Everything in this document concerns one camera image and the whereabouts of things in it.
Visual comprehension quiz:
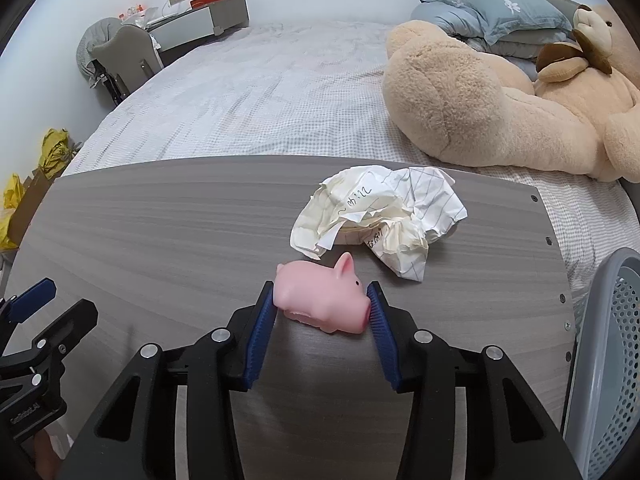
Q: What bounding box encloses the grey white drawer unit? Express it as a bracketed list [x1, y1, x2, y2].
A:
[147, 0, 249, 53]

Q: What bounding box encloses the grey perforated plastic basket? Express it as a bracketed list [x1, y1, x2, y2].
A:
[562, 247, 640, 480]

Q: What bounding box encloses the grey-blue floral pillow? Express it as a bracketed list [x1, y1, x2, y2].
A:
[419, 0, 573, 46]

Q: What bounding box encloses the large beige teddy bear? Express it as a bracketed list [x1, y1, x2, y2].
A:
[382, 4, 640, 183]

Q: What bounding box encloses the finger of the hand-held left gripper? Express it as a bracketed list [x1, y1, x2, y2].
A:
[0, 299, 99, 386]
[0, 277, 56, 326]

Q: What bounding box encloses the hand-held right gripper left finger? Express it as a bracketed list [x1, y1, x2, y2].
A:
[60, 281, 277, 480]

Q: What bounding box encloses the grey garment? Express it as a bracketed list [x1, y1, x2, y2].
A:
[76, 17, 121, 88]

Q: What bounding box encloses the folded grey-blue duvet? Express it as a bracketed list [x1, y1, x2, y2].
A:
[410, 2, 571, 81]

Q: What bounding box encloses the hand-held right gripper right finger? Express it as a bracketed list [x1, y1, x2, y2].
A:
[366, 281, 583, 480]

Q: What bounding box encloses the crumpled lined paper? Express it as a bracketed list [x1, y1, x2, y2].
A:
[290, 164, 469, 281]

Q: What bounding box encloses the plain grey pillow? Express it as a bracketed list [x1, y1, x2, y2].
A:
[529, 0, 581, 23]

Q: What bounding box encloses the grey chair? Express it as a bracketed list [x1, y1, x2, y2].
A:
[92, 24, 163, 106]

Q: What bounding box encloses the pink toy pig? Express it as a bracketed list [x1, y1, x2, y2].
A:
[276, 252, 373, 335]

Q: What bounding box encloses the bed with checked sheet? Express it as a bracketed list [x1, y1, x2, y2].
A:
[60, 0, 640, 311]

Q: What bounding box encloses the yellow plastic bag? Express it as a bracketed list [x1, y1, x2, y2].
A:
[40, 129, 72, 178]
[0, 175, 26, 251]

